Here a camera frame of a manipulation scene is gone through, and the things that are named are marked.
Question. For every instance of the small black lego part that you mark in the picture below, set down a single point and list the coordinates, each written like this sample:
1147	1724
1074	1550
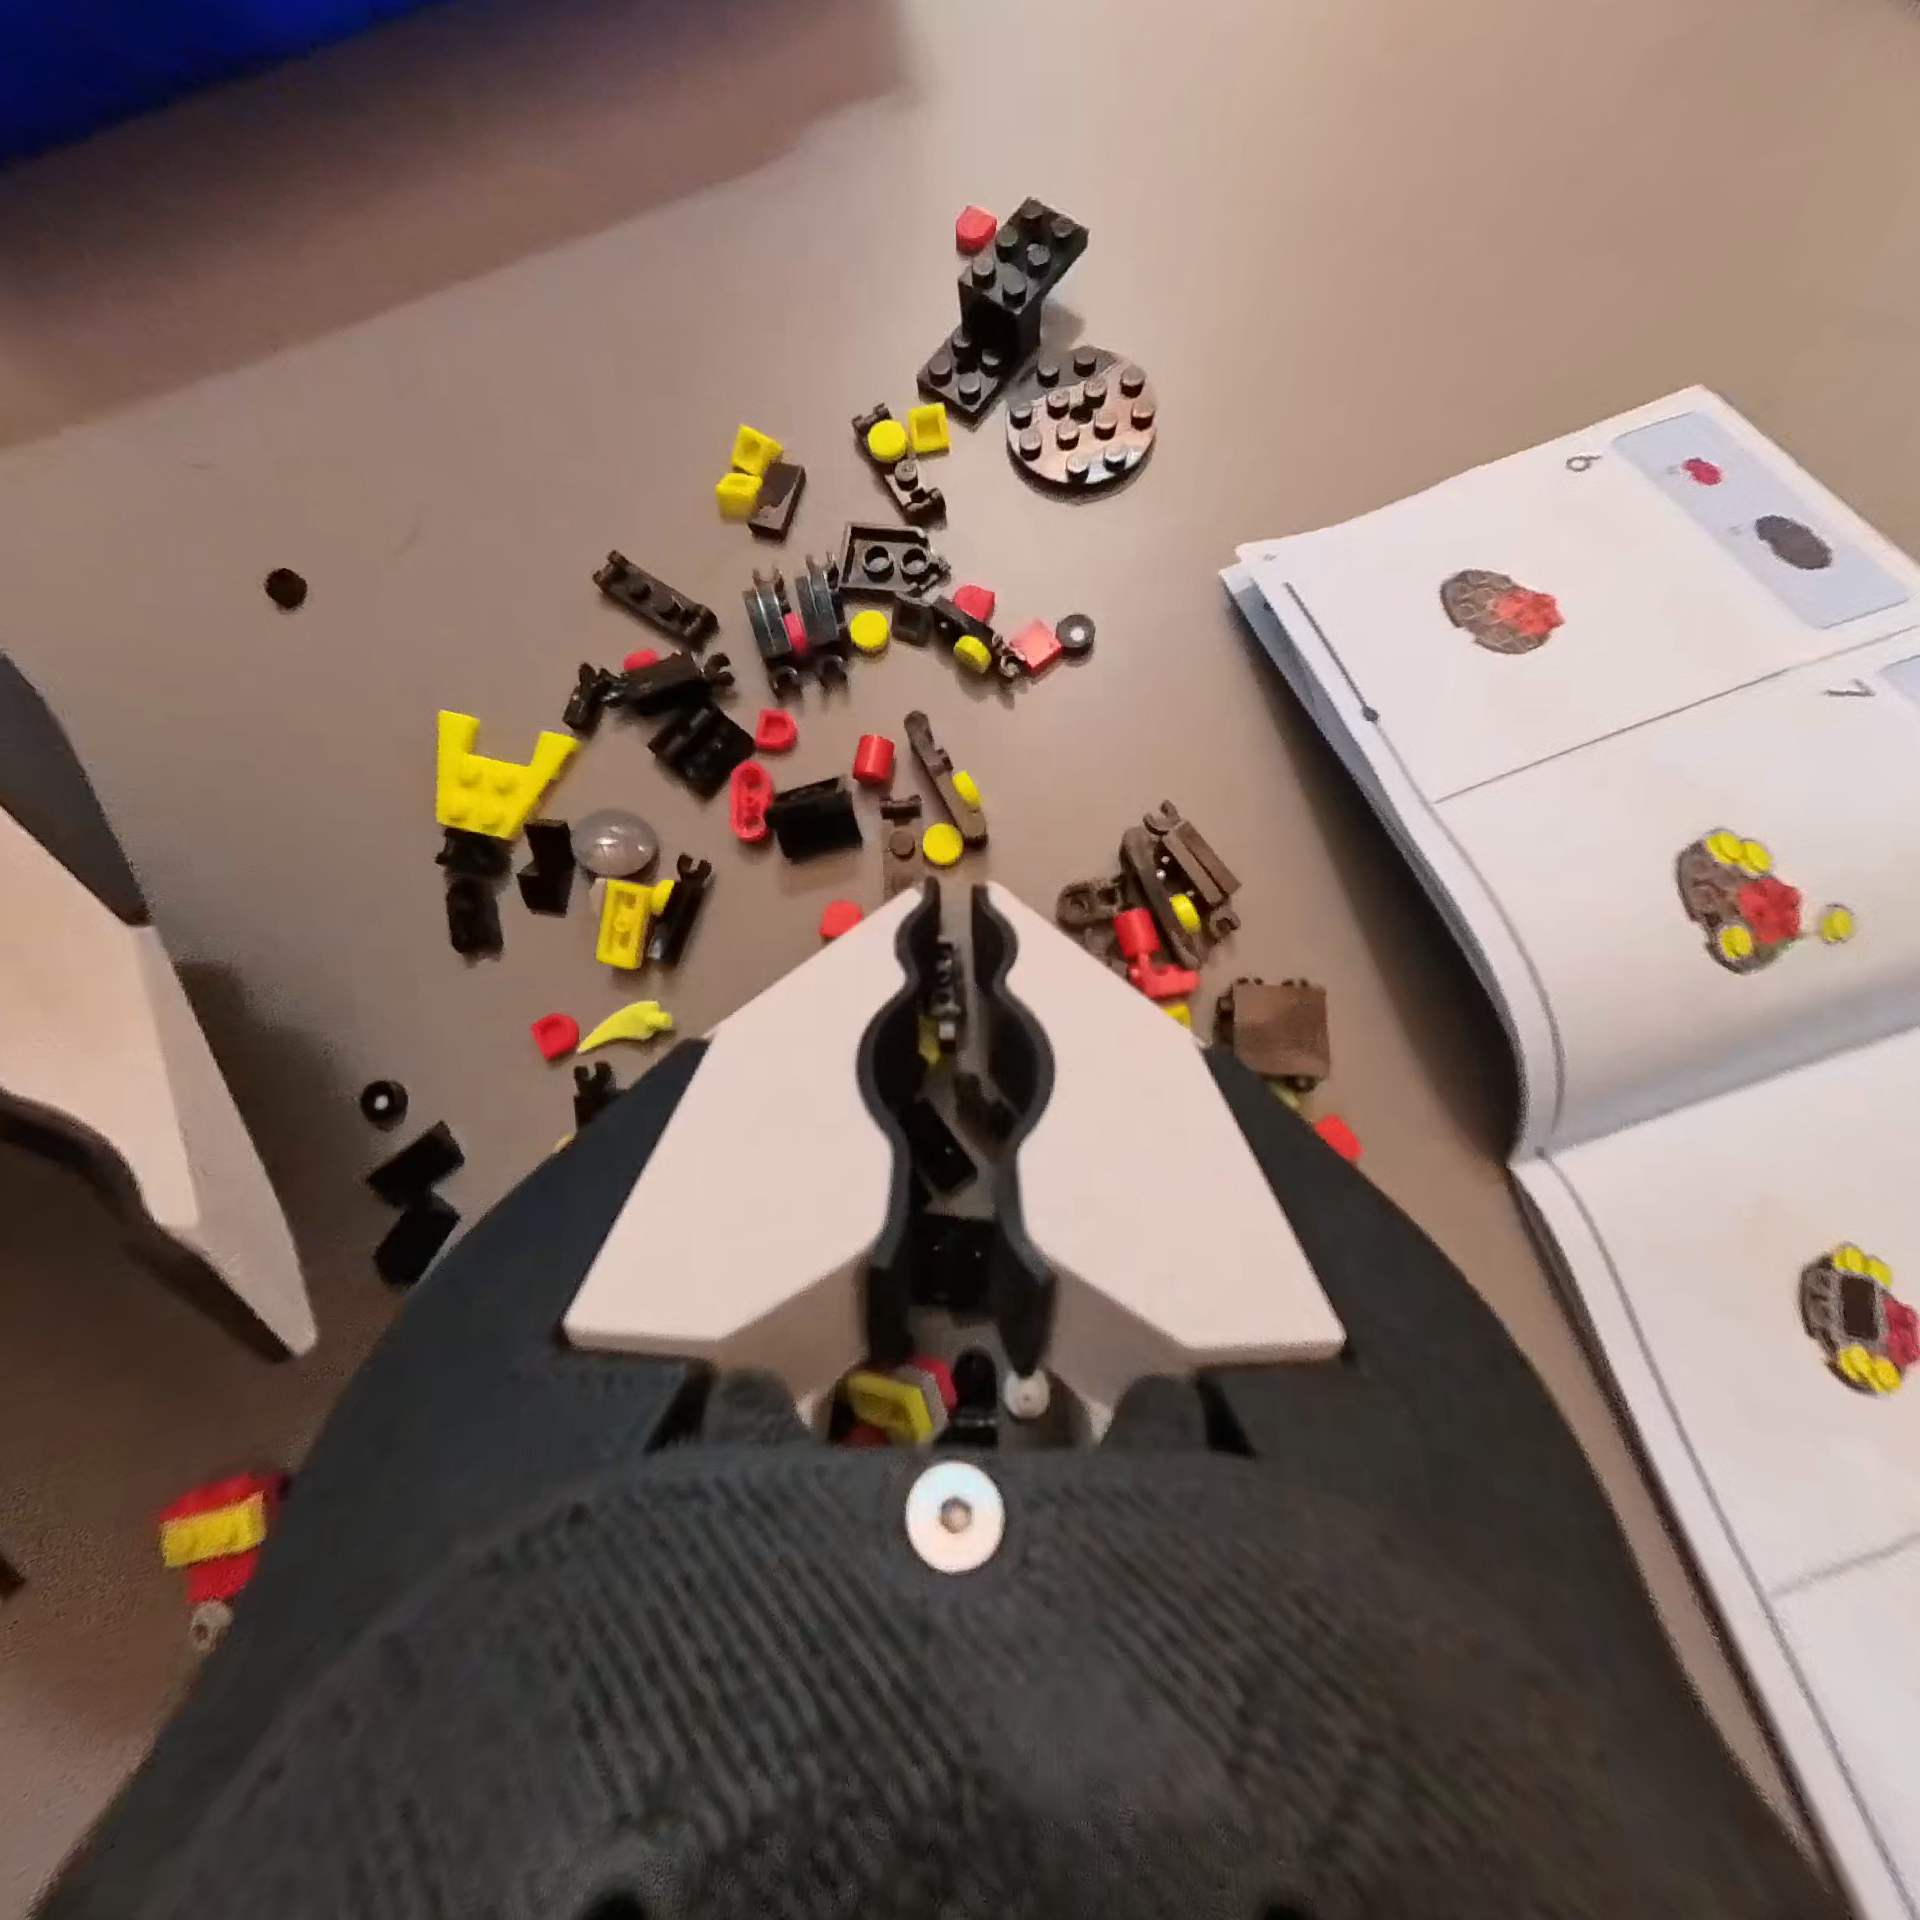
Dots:
944	975

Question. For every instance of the lego pieces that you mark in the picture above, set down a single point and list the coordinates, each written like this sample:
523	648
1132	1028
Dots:
656	599

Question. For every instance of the blue blurred object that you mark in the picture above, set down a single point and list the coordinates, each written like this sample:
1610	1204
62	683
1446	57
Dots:
149	61

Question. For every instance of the clear grey lego dish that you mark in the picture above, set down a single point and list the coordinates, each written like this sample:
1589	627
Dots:
614	845

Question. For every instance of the black stepped lego assembly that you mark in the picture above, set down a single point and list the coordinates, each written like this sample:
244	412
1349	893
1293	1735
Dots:
990	324

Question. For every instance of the lego instruction booklet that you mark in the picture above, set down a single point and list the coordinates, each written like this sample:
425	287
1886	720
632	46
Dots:
1650	720

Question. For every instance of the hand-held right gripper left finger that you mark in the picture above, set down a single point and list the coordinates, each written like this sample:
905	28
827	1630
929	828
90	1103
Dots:
734	1200

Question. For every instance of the yellow lego wedge plate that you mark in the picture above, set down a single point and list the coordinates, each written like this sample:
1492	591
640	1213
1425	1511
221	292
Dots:
486	788

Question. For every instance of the red yellow striped lego assembly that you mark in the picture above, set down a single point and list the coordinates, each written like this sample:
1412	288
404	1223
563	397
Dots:
217	1531

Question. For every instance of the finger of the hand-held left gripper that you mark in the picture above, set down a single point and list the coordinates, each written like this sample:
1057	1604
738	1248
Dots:
90	990

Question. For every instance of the round black lego plate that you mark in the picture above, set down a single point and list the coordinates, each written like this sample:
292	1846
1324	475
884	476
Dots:
1088	451

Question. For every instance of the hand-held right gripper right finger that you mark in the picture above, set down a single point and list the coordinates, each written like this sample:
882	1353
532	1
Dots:
1170	1200

